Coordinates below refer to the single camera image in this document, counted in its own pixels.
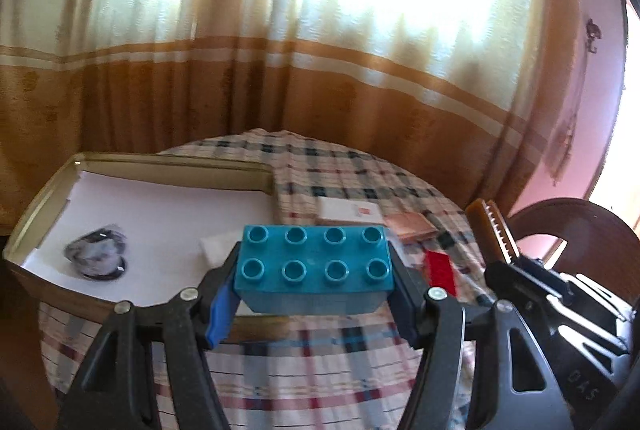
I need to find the gold metal tin tray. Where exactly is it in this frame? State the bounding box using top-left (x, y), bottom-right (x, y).
top-left (4, 152), bottom-right (296, 333)

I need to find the dark wall hook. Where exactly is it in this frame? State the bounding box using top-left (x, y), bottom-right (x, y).
top-left (586, 17), bottom-right (604, 56)

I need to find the small white eraser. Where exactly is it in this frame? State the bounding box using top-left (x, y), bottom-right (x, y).
top-left (200, 232), bottom-right (246, 268)

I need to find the white box with red label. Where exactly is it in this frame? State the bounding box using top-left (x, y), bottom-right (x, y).
top-left (316, 197), bottom-right (383, 227)

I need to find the teal building block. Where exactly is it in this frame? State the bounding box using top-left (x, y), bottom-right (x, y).
top-left (235, 225), bottom-right (393, 315)

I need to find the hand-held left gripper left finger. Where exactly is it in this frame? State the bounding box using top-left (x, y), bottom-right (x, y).
top-left (56, 242), bottom-right (246, 430)

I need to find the black item in clear bag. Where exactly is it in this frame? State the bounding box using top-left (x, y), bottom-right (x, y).
top-left (64, 224), bottom-right (128, 281)

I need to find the copper-coloured flat box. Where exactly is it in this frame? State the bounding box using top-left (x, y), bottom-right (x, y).
top-left (384, 212), bottom-right (437, 242)

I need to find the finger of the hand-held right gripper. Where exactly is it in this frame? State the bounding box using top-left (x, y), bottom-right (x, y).
top-left (484, 260), bottom-right (563, 313)
top-left (511, 254), bottom-right (568, 281)

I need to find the brown comb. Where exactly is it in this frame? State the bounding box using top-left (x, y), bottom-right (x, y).
top-left (466, 198), bottom-right (521, 266)

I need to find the cream and orange curtain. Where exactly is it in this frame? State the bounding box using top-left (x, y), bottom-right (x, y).
top-left (0, 0), bottom-right (568, 236)

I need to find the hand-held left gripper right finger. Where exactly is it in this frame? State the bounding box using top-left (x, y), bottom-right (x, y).
top-left (387, 247), bottom-right (576, 430)

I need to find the white paper sheet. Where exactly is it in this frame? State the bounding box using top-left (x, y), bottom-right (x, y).
top-left (20, 169), bottom-right (273, 311)

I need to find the brown wooden chair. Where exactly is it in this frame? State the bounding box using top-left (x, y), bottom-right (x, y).
top-left (507, 199), bottom-right (640, 291)

